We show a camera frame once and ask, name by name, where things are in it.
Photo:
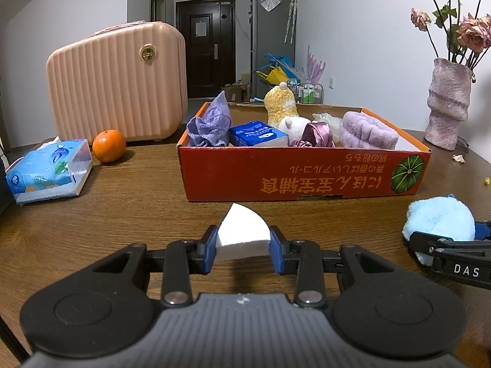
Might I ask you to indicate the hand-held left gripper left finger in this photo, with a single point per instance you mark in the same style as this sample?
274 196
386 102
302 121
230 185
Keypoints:
211 249

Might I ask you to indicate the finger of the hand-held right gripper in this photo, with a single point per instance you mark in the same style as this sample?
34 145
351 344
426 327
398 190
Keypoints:
483 230
422 239

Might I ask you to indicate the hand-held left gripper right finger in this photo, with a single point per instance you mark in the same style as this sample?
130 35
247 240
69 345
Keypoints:
277 249

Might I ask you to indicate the light blue plush ball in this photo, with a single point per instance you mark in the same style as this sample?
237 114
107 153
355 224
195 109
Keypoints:
441 214

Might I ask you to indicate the white wedge sponge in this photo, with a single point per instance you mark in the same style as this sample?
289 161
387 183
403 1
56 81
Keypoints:
241 230

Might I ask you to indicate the orange cardboard box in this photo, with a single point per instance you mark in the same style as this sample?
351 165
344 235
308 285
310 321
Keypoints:
287 176

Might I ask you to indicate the small blue tissue pack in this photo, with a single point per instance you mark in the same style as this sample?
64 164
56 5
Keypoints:
257 134

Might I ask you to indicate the lavender fluffy headband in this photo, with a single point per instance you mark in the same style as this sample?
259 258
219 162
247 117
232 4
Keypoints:
368 132

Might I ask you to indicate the pink satin scrunchie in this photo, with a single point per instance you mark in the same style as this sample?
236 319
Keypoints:
316 134

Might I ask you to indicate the white plush toy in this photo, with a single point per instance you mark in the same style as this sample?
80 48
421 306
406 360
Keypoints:
293 128

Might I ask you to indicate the clear plastic bag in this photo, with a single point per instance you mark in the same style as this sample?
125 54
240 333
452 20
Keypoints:
328 120
271 2

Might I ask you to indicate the yellow fluffy plush toy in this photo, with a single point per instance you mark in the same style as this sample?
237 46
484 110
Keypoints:
280 103

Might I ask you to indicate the pink fallen petal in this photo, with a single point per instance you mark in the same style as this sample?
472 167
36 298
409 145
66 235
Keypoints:
458 158

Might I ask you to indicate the pink textured vase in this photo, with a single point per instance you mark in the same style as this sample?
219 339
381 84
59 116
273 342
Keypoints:
447 103

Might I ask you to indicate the orange fruit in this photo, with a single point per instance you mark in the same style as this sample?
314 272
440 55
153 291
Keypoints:
109 145

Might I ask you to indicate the green white bottle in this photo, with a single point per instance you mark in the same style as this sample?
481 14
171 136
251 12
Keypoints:
307 95

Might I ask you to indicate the brown floor carton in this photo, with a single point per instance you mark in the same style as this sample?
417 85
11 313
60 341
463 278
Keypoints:
234 92

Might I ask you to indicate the dark brown entrance door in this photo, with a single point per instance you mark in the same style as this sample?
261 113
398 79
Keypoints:
191 65

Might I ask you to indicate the purple wing decoration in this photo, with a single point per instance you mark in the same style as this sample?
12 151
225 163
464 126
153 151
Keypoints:
314 67

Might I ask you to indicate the large blue tissue pack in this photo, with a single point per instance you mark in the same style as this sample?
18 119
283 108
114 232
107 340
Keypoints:
42 172

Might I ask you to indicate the pink ribbed suitcase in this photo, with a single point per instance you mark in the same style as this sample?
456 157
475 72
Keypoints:
115 84

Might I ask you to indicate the grey refrigerator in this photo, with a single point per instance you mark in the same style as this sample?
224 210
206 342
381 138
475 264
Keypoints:
268 34

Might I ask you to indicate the white paper sheet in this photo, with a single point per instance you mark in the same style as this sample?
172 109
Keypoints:
201 29

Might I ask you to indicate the white folded umbrella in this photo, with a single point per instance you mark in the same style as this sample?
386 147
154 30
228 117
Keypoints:
294 15
288 19

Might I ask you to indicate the white wall socket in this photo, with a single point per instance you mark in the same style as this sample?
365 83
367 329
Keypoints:
331 82

